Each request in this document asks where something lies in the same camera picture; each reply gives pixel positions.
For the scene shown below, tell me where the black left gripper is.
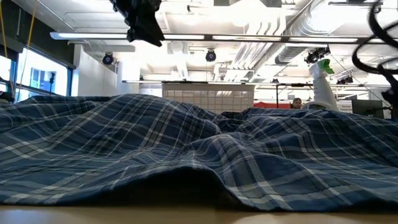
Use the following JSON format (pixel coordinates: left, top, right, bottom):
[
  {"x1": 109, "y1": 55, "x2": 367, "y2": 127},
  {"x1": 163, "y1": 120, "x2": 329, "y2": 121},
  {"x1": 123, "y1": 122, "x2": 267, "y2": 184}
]
[{"x1": 109, "y1": 0, "x2": 165, "y2": 47}]

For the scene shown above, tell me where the blue plaid shirt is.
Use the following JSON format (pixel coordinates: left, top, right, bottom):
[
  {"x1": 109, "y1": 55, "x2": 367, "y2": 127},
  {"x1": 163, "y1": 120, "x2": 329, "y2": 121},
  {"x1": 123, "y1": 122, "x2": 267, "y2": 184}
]
[{"x1": 0, "y1": 93, "x2": 398, "y2": 213}]

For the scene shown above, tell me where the white plastic laundry basket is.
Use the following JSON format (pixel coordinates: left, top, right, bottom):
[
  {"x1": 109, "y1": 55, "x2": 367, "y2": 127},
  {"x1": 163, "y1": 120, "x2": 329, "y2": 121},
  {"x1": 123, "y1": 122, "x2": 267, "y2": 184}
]
[{"x1": 161, "y1": 83, "x2": 256, "y2": 114}]

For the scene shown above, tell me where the black ceiling spotlight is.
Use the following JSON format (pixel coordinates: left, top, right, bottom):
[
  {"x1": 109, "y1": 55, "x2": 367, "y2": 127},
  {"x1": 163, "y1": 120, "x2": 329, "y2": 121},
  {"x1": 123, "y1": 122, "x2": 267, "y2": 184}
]
[
  {"x1": 101, "y1": 52, "x2": 115, "y2": 66},
  {"x1": 205, "y1": 49, "x2": 218, "y2": 63}
]

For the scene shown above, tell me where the long ceiling light strip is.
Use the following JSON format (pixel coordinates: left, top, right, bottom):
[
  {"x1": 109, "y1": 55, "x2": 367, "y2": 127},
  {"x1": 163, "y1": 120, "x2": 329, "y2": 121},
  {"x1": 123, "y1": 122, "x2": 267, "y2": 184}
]
[{"x1": 49, "y1": 30, "x2": 398, "y2": 44}]

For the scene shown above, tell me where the black tripod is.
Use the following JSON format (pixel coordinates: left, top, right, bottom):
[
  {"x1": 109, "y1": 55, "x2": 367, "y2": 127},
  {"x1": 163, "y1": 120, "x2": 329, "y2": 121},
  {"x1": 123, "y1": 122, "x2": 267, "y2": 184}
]
[{"x1": 49, "y1": 71, "x2": 57, "y2": 96}]

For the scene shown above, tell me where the red partition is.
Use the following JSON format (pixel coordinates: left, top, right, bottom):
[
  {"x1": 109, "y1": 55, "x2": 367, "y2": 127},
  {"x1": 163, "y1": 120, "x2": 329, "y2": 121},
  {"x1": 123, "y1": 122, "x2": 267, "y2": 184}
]
[{"x1": 253, "y1": 101, "x2": 293, "y2": 110}]

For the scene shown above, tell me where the black spotlight cluster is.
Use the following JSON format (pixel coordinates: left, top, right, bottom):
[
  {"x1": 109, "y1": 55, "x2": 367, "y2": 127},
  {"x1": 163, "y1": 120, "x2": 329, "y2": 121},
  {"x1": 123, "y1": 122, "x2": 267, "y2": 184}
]
[
  {"x1": 335, "y1": 75, "x2": 354, "y2": 85},
  {"x1": 303, "y1": 45, "x2": 331, "y2": 65}
]

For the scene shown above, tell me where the white spray bottle green trigger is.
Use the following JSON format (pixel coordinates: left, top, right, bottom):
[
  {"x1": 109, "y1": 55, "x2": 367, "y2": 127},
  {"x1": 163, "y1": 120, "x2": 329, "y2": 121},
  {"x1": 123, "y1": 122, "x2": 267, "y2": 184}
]
[{"x1": 300, "y1": 58, "x2": 340, "y2": 112}]

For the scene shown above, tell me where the dark grey monitor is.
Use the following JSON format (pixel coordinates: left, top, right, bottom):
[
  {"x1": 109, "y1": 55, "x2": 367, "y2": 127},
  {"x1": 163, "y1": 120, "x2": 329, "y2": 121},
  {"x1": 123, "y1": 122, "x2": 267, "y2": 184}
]
[{"x1": 351, "y1": 98, "x2": 385, "y2": 119}]

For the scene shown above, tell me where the silver ventilation duct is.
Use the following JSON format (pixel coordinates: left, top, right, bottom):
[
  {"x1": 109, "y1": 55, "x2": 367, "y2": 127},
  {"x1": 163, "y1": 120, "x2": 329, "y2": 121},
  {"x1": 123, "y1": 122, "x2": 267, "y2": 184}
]
[{"x1": 273, "y1": 0, "x2": 352, "y2": 65}]

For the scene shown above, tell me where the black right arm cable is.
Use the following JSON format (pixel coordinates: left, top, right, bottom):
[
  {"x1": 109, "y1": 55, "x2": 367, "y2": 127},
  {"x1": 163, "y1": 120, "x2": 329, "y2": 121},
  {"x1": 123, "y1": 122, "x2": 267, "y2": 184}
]
[{"x1": 351, "y1": 0, "x2": 398, "y2": 75}]

